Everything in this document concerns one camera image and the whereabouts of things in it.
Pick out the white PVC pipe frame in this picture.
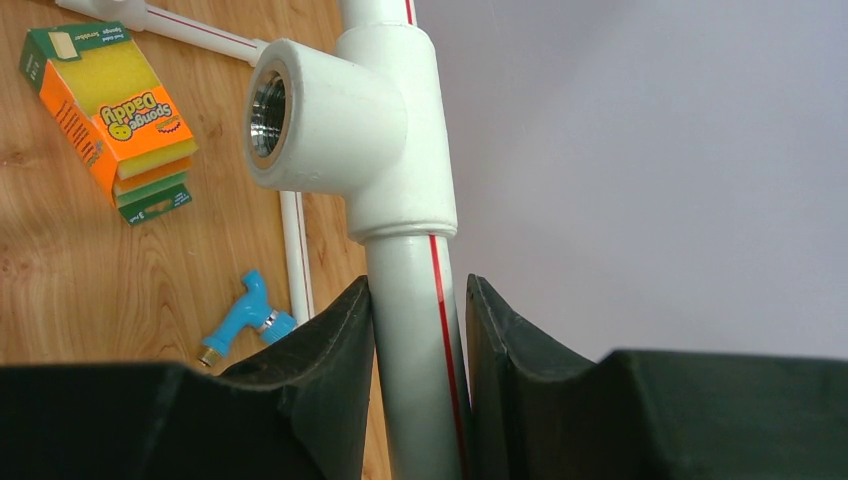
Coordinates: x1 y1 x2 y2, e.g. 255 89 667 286
66 1 472 479

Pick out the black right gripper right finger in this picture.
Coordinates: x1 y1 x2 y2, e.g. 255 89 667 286
466 275 847 479

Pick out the blue water faucet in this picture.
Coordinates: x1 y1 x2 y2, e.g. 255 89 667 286
197 269 297 368

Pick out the orange green carton box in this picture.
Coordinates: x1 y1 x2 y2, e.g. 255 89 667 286
19 21 198 225

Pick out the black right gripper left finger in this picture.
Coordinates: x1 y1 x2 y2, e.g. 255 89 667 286
1 276 375 479

